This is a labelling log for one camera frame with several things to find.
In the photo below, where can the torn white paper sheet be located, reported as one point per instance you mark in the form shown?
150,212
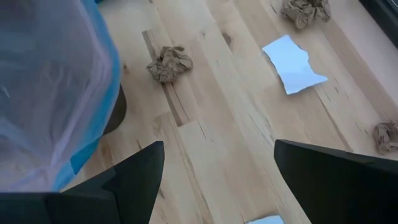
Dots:
292,65

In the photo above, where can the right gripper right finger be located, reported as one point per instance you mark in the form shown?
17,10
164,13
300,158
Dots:
335,186

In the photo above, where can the clear plastic trash bag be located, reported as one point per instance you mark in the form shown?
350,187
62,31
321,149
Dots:
49,93

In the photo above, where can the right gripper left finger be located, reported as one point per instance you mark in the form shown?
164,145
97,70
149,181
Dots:
93,205

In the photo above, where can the small white paper scrap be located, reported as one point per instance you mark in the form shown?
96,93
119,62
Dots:
264,220

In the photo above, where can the brown paper ball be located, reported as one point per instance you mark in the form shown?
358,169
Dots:
387,137
306,12
169,63

